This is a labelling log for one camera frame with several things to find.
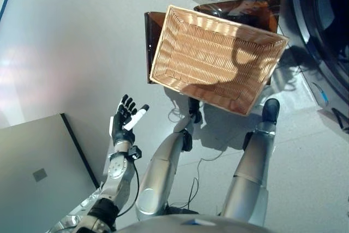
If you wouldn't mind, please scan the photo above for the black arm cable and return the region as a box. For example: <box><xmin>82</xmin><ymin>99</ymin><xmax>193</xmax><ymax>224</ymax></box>
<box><xmin>117</xmin><ymin>156</ymin><xmax>140</xmax><ymax>217</ymax></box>
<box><xmin>331</xmin><ymin>107</ymin><xmax>349</xmax><ymax>130</ymax></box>

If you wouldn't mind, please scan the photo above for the robot right leg silver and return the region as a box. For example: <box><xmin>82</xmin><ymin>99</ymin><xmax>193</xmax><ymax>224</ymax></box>
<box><xmin>219</xmin><ymin>123</ymin><xmax>278</xmax><ymax>225</ymax></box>

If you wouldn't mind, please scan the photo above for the robot torso grey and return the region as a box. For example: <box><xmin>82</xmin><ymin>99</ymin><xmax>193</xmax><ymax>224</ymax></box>
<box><xmin>117</xmin><ymin>211</ymin><xmax>276</xmax><ymax>233</ymax></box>

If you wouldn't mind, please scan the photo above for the white floor cable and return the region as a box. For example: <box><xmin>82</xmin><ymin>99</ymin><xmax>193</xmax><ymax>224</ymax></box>
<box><xmin>167</xmin><ymin>104</ymin><xmax>230</xmax><ymax>210</ymax></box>

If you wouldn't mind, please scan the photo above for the wicker laundry basket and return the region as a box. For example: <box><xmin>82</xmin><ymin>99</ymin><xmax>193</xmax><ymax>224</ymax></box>
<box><xmin>149</xmin><ymin>4</ymin><xmax>290</xmax><ymax>116</ymax></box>

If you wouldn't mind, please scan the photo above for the robot left foot black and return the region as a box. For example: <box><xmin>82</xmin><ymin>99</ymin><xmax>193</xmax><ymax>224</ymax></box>
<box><xmin>189</xmin><ymin>98</ymin><xmax>203</xmax><ymax>123</ymax></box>

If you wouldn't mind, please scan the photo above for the robot left leg silver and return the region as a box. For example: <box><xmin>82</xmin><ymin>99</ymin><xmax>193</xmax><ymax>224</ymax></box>
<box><xmin>135</xmin><ymin>115</ymin><xmax>203</xmax><ymax>222</ymax></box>

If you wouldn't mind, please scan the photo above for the grey washing machine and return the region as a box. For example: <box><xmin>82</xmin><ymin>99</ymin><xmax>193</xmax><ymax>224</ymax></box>
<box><xmin>278</xmin><ymin>0</ymin><xmax>349</xmax><ymax>132</ymax></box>

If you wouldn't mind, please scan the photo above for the robot leg silver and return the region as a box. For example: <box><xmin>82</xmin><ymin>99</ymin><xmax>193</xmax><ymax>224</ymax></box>
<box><xmin>219</xmin><ymin>123</ymin><xmax>278</xmax><ymax>225</ymax></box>
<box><xmin>135</xmin><ymin>115</ymin><xmax>203</xmax><ymax>222</ymax></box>

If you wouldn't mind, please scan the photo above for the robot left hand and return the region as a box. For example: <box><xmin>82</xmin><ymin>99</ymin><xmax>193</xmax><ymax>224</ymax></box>
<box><xmin>109</xmin><ymin>94</ymin><xmax>150</xmax><ymax>146</ymax></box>

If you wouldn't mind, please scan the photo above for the dark edged grey panel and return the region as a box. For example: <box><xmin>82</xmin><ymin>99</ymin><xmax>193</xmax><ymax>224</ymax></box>
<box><xmin>0</xmin><ymin>112</ymin><xmax>100</xmax><ymax>233</ymax></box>

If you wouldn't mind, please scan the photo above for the amber acrylic stand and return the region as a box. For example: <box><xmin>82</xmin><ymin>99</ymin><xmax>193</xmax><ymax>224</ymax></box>
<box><xmin>143</xmin><ymin>0</ymin><xmax>281</xmax><ymax>86</ymax></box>

